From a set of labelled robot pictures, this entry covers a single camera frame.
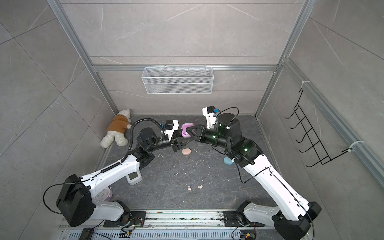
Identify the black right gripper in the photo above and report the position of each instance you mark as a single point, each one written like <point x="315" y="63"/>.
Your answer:
<point x="200" y="136"/>

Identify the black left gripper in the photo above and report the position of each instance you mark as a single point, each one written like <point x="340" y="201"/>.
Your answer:
<point x="176" y="142"/>

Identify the purple earbud charging case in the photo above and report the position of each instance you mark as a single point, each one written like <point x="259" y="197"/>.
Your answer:
<point x="184" y="129"/>

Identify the blue earbud charging case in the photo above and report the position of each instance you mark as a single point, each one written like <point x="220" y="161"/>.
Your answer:
<point x="228" y="161"/>

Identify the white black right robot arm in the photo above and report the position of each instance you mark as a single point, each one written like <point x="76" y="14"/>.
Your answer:
<point x="293" y="215"/>

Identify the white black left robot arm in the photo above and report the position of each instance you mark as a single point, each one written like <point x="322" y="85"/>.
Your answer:
<point x="77" y="201"/>

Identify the pink earbud charging case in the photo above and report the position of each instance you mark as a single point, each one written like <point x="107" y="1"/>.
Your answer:
<point x="186" y="151"/>

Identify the white digital scale device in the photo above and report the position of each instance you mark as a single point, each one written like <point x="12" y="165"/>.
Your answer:
<point x="134" y="178"/>

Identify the white teddy bear brown hoodie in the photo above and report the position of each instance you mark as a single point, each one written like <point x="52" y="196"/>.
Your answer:
<point x="116" y="130"/>

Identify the purple round container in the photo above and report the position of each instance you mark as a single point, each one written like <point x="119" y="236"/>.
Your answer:
<point x="105" y="195"/>

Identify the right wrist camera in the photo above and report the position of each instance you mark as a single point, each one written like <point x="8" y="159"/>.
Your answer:
<point x="210" y="113"/>

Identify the white wire mesh basket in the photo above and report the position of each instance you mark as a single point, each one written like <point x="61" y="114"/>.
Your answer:
<point x="178" y="80"/>

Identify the aluminium rail front frame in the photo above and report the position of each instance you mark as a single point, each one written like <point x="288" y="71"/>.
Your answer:
<point x="194" y="224"/>

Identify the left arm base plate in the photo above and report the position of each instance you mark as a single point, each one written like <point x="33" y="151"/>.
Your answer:
<point x="135" y="218"/>

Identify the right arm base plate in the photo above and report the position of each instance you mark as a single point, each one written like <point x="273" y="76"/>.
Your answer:
<point x="236" y="219"/>

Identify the black wire hook rack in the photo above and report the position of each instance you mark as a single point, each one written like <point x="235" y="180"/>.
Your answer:
<point x="310" y="134"/>

